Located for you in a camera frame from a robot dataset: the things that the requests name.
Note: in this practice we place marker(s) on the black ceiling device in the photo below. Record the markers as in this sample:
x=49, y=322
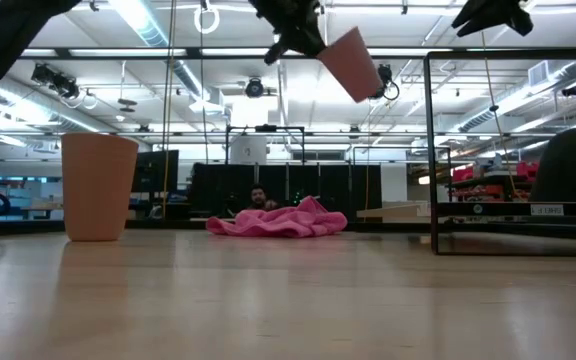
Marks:
x=254, y=87
x=385, y=75
x=55, y=80

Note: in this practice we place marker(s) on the pink plastic cup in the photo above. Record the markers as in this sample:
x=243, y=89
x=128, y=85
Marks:
x=350, y=65

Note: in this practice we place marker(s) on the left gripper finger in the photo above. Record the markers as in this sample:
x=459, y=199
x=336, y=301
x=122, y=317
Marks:
x=277, y=52
x=312, y=44

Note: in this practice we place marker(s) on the silver ventilation duct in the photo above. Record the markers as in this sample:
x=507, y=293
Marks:
x=153, y=35

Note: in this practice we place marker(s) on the black partition screen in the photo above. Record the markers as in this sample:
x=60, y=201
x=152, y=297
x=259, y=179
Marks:
x=318, y=190

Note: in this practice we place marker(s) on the black metal frame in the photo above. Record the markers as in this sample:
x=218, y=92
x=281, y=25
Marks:
x=265, y=128

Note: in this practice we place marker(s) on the pink crumpled cloth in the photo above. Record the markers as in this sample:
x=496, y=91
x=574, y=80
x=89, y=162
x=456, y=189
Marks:
x=283, y=222

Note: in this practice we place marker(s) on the orange plastic cup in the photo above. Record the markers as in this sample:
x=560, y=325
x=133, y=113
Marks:
x=99, y=185

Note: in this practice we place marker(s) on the red storage bins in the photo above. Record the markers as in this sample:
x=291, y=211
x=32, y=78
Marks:
x=468, y=174

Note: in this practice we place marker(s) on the black computer monitor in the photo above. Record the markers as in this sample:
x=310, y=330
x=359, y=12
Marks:
x=153, y=170

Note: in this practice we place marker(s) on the person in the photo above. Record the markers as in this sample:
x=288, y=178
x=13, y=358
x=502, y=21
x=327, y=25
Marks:
x=258, y=197
x=573, y=165

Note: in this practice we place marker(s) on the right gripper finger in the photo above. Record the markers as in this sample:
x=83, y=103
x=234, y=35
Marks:
x=464, y=16
x=475, y=27

